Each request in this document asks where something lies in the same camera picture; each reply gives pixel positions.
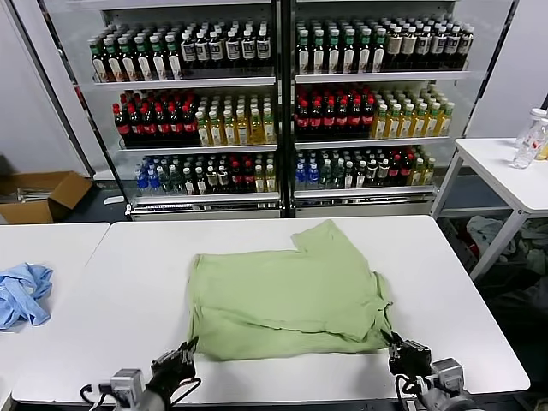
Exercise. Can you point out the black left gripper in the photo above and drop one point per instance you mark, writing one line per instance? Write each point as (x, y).
(171, 370)

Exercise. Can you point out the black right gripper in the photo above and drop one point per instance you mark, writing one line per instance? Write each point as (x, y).
(411, 357)

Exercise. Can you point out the light green printed t-shirt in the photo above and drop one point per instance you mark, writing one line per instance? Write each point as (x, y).
(278, 291)

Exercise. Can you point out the crumpled grey garment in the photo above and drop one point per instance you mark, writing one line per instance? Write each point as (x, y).
(488, 233)

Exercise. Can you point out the pale crumpled garments pile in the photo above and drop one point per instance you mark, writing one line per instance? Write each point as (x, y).
(537, 257)

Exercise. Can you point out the small white flat floor object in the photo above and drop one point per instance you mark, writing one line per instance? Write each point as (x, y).
(113, 200)

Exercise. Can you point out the dark tea bottle white cap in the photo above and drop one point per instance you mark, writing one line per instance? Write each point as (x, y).
(361, 174)
(188, 182)
(372, 173)
(383, 172)
(223, 180)
(200, 181)
(212, 180)
(350, 174)

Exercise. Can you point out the clear green label water bottle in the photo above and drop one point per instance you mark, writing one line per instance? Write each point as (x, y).
(326, 174)
(165, 182)
(176, 182)
(339, 174)

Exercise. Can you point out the yellow juice bottle white cap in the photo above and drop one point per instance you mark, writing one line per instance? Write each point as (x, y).
(257, 129)
(432, 122)
(270, 180)
(243, 130)
(230, 130)
(406, 123)
(269, 129)
(429, 172)
(380, 124)
(445, 122)
(418, 173)
(419, 123)
(260, 180)
(204, 130)
(394, 124)
(217, 130)

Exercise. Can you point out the cola bottle red cap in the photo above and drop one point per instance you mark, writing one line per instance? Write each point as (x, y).
(341, 120)
(161, 124)
(188, 124)
(329, 120)
(394, 170)
(302, 120)
(354, 120)
(135, 124)
(148, 124)
(236, 177)
(406, 169)
(316, 120)
(367, 120)
(248, 177)
(174, 124)
(121, 124)

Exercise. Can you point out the crumpled light blue garment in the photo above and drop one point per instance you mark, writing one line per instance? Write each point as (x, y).
(25, 295)

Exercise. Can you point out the blue water bottle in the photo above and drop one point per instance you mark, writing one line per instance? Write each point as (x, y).
(300, 175)
(140, 182)
(313, 175)
(153, 182)

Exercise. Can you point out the open brown cardboard box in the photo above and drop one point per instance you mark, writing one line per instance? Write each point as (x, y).
(64, 192)

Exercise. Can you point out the small white side table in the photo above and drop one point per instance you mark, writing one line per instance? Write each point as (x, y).
(488, 158)

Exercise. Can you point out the grey metal parts bundle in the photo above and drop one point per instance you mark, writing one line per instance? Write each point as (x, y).
(25, 194)

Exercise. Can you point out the clear plastic bottle white cap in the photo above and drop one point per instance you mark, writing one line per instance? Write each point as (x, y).
(526, 145)

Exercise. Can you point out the white beverage display shelf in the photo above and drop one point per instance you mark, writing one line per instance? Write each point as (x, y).
(377, 77)
(184, 81)

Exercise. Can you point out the dark tea bottle green cap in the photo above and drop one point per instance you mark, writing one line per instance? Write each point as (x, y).
(101, 66)
(379, 54)
(114, 66)
(319, 55)
(174, 63)
(129, 65)
(364, 55)
(334, 55)
(159, 64)
(303, 55)
(144, 64)
(349, 55)

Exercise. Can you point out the dark drink bottle beige label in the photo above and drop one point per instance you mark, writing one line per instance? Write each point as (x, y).
(409, 46)
(394, 47)

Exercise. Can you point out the dark drink bottle black label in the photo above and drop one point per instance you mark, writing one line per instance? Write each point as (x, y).
(438, 45)
(188, 50)
(217, 50)
(249, 49)
(233, 49)
(202, 50)
(264, 49)
(452, 44)
(424, 45)
(466, 44)

